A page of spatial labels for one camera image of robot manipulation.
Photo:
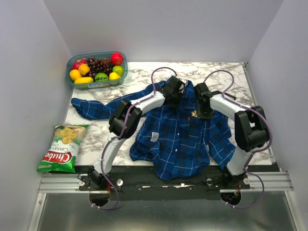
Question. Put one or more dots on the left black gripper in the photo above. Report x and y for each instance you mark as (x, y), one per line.
(175, 105)

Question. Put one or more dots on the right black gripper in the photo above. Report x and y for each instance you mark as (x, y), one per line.
(203, 116)

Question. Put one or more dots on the blue plaid shirt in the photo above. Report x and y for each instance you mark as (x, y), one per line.
(179, 144)

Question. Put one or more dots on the brooch box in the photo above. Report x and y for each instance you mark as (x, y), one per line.
(231, 96)

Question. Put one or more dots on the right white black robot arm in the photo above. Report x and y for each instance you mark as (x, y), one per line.
(250, 130)

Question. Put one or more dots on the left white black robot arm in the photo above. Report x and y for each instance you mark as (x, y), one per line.
(124, 121)

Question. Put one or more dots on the green lime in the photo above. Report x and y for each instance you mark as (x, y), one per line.
(119, 70)

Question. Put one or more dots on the yellow lemon right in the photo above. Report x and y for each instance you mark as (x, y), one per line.
(114, 76)

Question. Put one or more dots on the yellow lemon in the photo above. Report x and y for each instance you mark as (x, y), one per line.
(114, 76)
(74, 74)

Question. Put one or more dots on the red apple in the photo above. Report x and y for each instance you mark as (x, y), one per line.
(116, 58)

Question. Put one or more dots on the purple grape bunch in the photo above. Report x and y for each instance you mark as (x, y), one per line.
(96, 66)

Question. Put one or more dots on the clear teal fruit container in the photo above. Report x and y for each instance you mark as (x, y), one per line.
(94, 85)

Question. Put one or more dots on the orange fruit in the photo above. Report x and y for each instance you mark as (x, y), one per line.
(83, 69)

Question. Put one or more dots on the yellow mango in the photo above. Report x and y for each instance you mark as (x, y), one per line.
(84, 80)

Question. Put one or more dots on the yellow lemon left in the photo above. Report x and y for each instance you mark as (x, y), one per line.
(74, 74)

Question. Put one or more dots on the pink dragon fruit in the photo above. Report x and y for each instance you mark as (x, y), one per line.
(78, 63)

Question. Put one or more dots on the green red snack bag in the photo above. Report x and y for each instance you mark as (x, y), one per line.
(64, 148)

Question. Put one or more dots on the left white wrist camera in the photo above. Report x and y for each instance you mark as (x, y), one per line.
(183, 85)

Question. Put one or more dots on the black front mounting rail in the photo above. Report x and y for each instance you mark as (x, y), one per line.
(141, 183)

